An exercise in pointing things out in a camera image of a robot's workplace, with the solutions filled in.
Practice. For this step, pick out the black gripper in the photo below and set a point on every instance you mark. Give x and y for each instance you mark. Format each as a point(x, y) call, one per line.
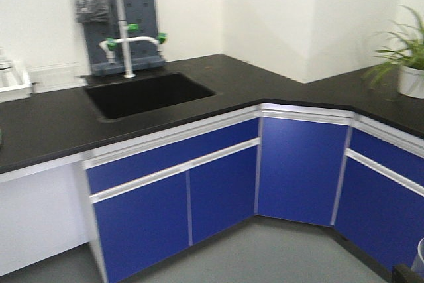
point(401, 273)

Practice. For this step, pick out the clear glass beaker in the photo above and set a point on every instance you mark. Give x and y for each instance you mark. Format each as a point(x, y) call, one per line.
point(418, 263)

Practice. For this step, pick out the blue right cabinet door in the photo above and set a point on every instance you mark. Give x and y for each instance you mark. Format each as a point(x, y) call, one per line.
point(379, 215)

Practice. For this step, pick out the blue right drawer front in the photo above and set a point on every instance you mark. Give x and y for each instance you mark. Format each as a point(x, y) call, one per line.
point(390, 156)

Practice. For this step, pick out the blue corner cabinet door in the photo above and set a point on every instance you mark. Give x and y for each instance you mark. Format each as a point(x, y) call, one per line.
point(299, 169)

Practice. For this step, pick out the white plant pot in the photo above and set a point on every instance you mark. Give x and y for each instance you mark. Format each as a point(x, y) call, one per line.
point(410, 82)

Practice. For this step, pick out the blue middle cabinet door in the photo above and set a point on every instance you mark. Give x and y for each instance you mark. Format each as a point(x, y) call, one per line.
point(222, 193)

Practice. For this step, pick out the green potted plant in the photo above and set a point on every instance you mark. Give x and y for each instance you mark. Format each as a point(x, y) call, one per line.
point(407, 53)

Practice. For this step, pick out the blue left cabinet door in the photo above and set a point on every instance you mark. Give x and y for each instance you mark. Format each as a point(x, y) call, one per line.
point(143, 226)

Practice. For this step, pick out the blue cabinet drawer front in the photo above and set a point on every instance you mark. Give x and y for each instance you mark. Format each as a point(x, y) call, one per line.
point(127, 168)

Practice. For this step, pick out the black lab sink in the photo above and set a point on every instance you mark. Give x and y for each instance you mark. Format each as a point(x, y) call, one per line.
point(121, 99)

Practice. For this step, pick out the white gooseneck lab faucet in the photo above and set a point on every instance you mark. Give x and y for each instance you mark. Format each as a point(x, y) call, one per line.
point(109, 45)

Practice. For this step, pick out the grey pegboard drying rack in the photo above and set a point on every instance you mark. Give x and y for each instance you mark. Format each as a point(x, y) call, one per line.
point(145, 55)

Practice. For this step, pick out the white test tube rack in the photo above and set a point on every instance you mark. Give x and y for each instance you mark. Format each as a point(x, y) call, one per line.
point(15, 79)

